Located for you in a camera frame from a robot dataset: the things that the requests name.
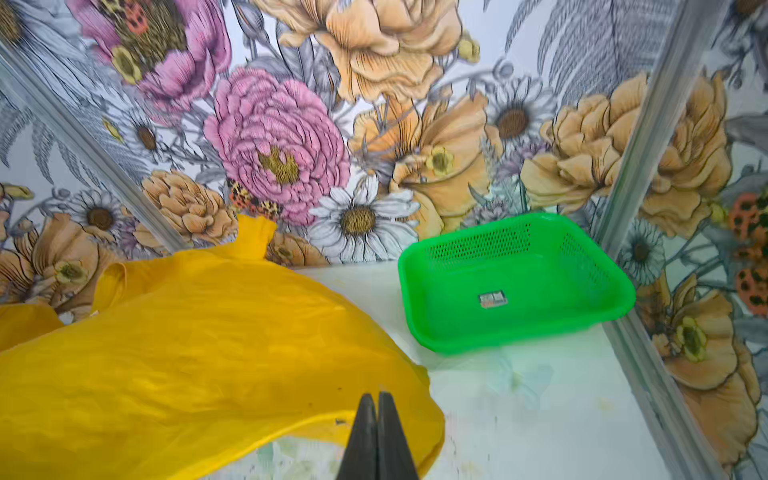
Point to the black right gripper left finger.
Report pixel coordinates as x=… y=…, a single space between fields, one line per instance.
x=360 y=458

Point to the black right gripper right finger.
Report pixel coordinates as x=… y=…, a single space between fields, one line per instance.
x=394 y=459

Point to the yellow t shirt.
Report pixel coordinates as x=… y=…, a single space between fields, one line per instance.
x=187 y=363

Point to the basket label sticker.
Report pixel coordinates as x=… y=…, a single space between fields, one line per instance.
x=492 y=299

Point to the green plastic basket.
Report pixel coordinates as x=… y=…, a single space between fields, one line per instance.
x=556 y=279

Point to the right aluminium corner post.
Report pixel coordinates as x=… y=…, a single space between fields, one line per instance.
x=679 y=447

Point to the aluminium corner post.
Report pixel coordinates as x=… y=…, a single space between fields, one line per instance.
x=679 y=447
x=27 y=87

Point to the left aluminium corner post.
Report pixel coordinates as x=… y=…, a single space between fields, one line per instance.
x=27 y=87

